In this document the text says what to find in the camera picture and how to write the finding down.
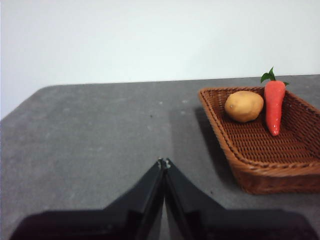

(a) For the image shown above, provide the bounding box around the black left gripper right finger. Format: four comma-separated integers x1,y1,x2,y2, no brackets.
163,157,316,240

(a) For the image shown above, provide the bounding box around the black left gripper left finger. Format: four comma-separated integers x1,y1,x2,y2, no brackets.
9,157,166,240

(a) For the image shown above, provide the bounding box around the brown wicker basket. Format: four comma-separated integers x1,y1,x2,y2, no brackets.
198,85,320,196

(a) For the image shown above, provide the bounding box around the yellow-brown potato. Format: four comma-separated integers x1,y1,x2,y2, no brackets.
223,90,265,124

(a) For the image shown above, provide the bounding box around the orange carrot with green leaves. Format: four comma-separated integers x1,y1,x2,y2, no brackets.
260,66,290,137

